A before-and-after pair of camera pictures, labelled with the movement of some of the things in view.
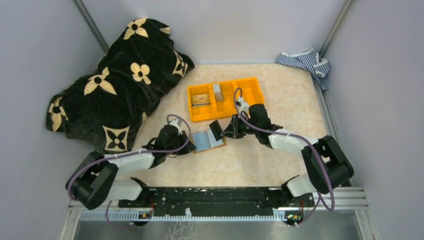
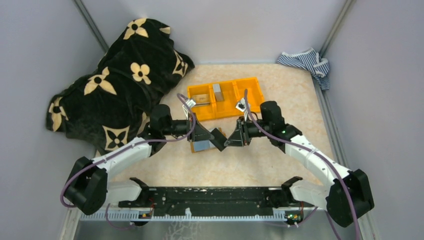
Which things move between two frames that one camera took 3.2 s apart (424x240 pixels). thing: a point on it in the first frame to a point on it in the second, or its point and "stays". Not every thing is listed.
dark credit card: x=216 y=129 to x=219 y=139
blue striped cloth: x=310 y=60 stays
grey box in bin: x=218 y=94 stays
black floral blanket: x=104 y=107 stays
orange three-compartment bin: x=212 y=101 stays
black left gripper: x=185 y=147 to x=194 y=129
